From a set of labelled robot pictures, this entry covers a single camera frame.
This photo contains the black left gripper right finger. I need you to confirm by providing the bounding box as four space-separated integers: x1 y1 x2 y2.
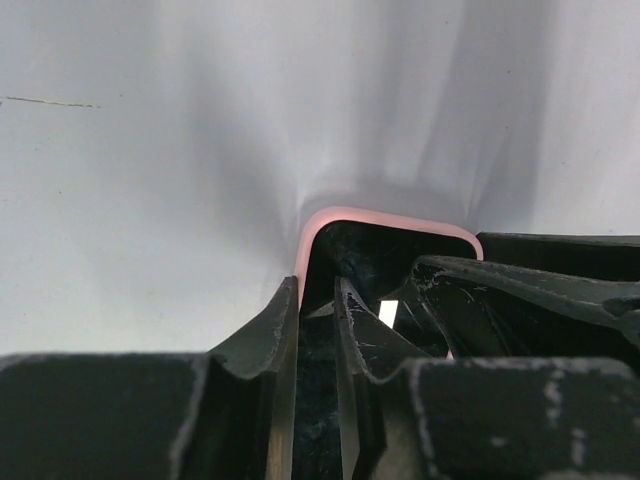
334 278 639 479

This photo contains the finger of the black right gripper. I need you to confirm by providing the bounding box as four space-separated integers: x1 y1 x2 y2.
409 256 639 358
477 232 640 282

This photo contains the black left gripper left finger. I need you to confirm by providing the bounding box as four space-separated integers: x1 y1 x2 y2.
1 277 299 479

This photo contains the blue smartphone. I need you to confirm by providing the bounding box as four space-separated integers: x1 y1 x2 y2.
292 221 476 479

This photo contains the pink phone case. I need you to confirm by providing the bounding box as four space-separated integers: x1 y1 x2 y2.
292 204 485 361

